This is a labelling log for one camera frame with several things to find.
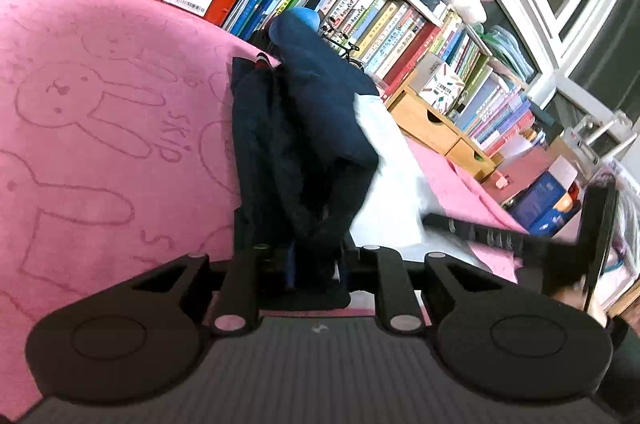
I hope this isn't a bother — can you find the miniature black bicycle model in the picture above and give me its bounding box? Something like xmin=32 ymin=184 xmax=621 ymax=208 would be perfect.
xmin=319 ymin=22 xmax=362 ymax=69

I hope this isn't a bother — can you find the navy and white jacket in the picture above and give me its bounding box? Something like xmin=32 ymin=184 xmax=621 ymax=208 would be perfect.
xmin=231 ymin=34 xmax=439 ymax=311

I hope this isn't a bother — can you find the wooden desktop drawer shelf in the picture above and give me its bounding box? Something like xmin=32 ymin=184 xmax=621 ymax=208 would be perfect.
xmin=385 ymin=84 xmax=497 ymax=182

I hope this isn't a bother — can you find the blue plush ball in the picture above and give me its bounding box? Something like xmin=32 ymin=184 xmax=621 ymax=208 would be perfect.
xmin=268 ymin=6 xmax=320 ymax=46

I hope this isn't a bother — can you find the white pencil-pattern box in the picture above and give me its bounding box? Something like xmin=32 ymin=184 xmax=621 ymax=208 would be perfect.
xmin=418 ymin=63 xmax=465 ymax=114

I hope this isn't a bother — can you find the blue paper gift bag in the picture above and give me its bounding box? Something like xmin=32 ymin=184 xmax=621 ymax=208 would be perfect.
xmin=509 ymin=170 xmax=582 ymax=236

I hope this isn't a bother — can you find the pink rabbit-print blanket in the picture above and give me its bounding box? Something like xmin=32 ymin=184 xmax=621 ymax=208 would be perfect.
xmin=1 ymin=0 xmax=515 ymax=420

